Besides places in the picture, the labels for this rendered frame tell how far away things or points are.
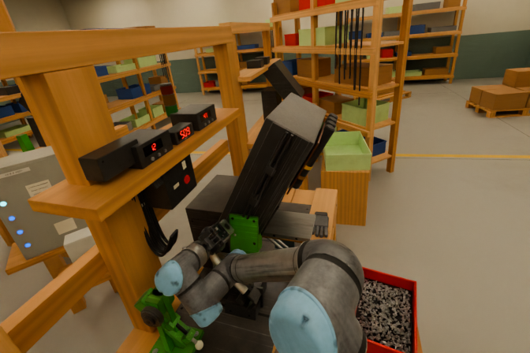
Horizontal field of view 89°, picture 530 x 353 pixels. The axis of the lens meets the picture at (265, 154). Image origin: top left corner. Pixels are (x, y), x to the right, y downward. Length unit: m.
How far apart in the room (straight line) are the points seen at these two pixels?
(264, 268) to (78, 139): 0.60
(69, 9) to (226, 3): 6.45
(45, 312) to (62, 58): 0.69
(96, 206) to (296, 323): 0.54
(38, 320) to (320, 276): 0.80
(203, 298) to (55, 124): 0.59
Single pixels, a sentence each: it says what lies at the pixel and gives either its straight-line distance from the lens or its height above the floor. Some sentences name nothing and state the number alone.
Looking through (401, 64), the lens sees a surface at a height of 1.41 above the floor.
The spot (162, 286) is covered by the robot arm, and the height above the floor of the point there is 1.33.
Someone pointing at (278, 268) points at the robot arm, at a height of 1.39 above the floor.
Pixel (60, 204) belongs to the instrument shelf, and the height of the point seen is 1.54.
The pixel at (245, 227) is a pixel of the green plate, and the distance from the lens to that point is 1.05.
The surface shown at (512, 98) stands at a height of 0.36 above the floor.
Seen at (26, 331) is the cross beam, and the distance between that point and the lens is 1.05.
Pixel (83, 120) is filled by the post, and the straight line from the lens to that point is 0.89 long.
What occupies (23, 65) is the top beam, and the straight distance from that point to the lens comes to 0.83.
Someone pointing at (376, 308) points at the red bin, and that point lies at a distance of 1.28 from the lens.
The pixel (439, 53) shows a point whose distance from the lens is 9.58.
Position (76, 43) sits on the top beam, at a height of 1.91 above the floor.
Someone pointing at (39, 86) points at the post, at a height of 1.82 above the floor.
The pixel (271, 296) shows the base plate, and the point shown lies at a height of 0.90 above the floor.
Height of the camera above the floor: 1.89
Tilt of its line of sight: 24 degrees down
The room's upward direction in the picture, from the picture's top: 6 degrees counter-clockwise
